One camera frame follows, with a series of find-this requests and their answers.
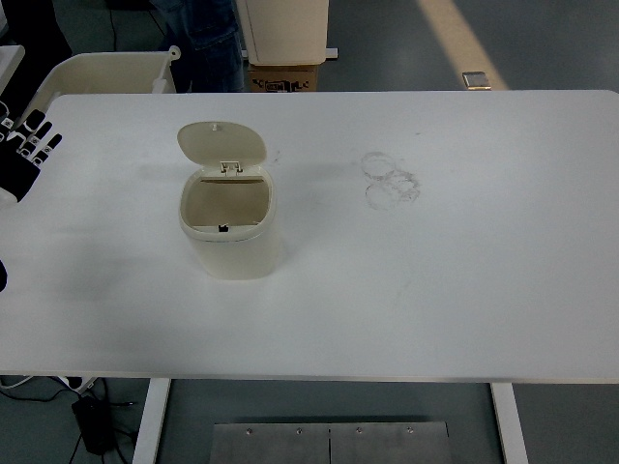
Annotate white table leg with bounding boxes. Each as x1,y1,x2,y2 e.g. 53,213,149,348
489,383,529,464
132,378,171,464

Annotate brown cardboard box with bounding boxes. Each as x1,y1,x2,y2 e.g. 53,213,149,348
248,63,320,93

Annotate black power adapter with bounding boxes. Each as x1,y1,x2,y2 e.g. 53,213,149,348
71,394,116,456

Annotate square metal floor plate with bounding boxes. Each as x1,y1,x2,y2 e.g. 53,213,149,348
461,71,493,91

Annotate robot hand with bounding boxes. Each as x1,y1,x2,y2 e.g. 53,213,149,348
0,100,64,294

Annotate black cable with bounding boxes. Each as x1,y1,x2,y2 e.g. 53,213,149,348
0,381,78,403

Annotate cream lidded trash bin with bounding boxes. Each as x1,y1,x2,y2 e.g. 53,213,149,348
176,120,284,281

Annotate grey metal plate with screws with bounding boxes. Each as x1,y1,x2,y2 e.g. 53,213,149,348
212,421,452,464

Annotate white plastic crate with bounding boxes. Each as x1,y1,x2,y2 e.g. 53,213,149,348
13,44,182,131

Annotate white cabinet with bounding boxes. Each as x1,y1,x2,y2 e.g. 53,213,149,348
235,0,331,67

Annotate person's legs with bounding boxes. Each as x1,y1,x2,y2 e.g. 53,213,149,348
149,0,247,94

